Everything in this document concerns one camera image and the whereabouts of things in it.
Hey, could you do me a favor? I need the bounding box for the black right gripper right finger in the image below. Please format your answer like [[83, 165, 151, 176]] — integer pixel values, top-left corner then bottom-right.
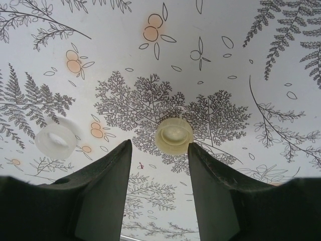
[[188, 142, 321, 241]]

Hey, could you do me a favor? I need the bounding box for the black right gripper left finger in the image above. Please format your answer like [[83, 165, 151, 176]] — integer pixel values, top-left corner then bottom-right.
[[0, 139, 133, 241]]

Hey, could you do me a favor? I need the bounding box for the white bottle cap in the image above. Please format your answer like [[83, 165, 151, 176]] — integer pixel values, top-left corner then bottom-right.
[[34, 117, 82, 160]]

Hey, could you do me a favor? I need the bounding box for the pale yellow bottle cap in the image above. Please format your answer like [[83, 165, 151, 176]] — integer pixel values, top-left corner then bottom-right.
[[153, 118, 193, 154]]

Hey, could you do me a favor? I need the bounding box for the floral print tablecloth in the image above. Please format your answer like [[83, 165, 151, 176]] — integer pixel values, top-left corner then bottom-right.
[[0, 0, 321, 241]]

